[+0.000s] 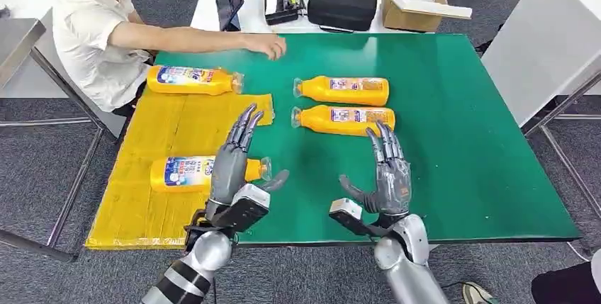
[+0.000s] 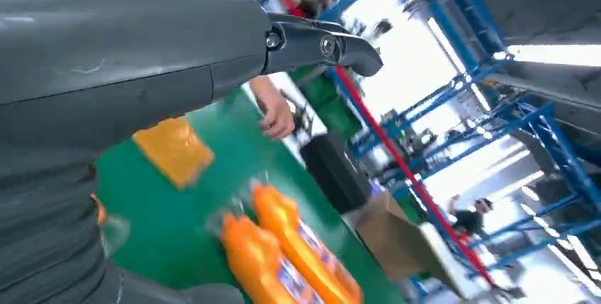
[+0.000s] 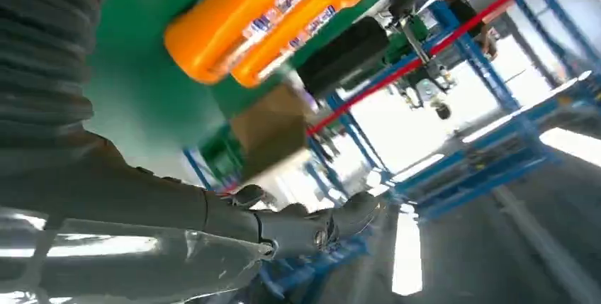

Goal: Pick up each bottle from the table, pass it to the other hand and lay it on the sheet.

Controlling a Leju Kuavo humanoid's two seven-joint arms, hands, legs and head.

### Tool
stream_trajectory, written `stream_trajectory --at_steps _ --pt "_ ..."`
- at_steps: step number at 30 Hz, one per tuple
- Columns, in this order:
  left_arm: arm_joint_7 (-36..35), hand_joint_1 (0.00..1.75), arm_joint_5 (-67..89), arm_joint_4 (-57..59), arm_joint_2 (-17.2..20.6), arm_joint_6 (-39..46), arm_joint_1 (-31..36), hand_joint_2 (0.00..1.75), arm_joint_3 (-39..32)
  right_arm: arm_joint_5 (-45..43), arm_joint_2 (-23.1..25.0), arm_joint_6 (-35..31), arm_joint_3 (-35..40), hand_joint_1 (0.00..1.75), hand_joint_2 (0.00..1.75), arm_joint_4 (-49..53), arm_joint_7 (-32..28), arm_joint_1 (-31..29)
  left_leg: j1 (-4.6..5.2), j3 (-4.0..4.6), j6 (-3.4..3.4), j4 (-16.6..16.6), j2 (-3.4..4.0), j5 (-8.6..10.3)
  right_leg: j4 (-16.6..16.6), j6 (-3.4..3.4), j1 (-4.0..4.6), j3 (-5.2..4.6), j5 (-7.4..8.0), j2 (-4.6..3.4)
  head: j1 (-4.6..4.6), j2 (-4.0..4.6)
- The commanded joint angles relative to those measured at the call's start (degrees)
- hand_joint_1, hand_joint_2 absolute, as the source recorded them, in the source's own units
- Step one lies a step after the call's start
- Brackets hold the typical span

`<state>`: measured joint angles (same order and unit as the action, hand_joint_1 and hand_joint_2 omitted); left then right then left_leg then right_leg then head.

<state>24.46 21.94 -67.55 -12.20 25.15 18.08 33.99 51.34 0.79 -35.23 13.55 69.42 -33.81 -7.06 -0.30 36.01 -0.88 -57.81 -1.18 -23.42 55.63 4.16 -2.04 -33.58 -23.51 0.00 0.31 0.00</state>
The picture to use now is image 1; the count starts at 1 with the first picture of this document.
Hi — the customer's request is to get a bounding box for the person's hand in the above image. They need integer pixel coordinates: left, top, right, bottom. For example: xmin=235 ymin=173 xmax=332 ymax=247
xmin=244 ymin=33 xmax=287 ymax=61

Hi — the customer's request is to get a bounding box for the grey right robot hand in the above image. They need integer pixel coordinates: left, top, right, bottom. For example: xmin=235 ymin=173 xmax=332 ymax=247
xmin=339 ymin=120 xmax=413 ymax=227

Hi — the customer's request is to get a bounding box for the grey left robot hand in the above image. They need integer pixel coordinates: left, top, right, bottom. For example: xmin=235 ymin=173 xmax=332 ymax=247
xmin=206 ymin=103 xmax=291 ymax=220

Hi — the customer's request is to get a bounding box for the orange drink bottle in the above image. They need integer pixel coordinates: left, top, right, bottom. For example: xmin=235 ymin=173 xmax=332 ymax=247
xmin=146 ymin=64 xmax=245 ymax=96
xmin=290 ymin=104 xmax=396 ymax=137
xmin=150 ymin=155 xmax=274 ymax=194
xmin=293 ymin=75 xmax=391 ymax=107

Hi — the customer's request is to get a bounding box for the black label printer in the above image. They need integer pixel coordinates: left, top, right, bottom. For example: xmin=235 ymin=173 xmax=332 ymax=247
xmin=264 ymin=0 xmax=307 ymax=27

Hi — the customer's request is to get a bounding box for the black tablet on stand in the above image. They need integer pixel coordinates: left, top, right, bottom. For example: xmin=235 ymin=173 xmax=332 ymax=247
xmin=215 ymin=0 xmax=245 ymax=33

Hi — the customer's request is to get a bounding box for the green table mat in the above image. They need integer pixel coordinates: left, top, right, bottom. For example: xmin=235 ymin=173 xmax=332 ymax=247
xmin=152 ymin=33 xmax=583 ymax=245

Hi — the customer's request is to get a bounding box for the black carrying case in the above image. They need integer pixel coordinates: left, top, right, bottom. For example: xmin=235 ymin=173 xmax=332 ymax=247
xmin=307 ymin=0 xmax=379 ymax=33

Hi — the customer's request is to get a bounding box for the yellow sheet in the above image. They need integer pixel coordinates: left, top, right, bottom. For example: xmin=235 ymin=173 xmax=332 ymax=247
xmin=84 ymin=88 xmax=276 ymax=251

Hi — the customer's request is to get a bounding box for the person's shoe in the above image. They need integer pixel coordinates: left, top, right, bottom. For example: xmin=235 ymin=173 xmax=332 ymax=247
xmin=462 ymin=282 xmax=501 ymax=304

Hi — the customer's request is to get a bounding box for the brown cardboard box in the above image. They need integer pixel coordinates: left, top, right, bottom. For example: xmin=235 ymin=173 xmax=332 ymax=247
xmin=381 ymin=0 xmax=449 ymax=34

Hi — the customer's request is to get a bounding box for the white flat board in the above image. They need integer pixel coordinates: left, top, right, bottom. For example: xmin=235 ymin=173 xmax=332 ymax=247
xmin=391 ymin=0 xmax=473 ymax=20

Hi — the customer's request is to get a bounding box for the seated person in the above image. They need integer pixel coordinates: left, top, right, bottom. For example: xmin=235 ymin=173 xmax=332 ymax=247
xmin=51 ymin=0 xmax=287 ymax=118

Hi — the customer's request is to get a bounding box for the black rounded object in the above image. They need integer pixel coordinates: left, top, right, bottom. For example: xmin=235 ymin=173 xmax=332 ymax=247
xmin=531 ymin=261 xmax=601 ymax=304

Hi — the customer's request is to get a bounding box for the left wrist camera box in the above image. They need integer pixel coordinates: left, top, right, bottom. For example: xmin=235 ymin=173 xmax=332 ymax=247
xmin=212 ymin=183 xmax=272 ymax=233

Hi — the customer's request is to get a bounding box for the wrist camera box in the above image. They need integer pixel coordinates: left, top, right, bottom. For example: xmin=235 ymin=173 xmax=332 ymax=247
xmin=328 ymin=198 xmax=376 ymax=238
xmin=212 ymin=183 xmax=272 ymax=233

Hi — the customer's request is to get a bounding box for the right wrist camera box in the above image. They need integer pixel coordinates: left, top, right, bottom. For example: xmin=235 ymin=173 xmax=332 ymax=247
xmin=328 ymin=198 xmax=376 ymax=238

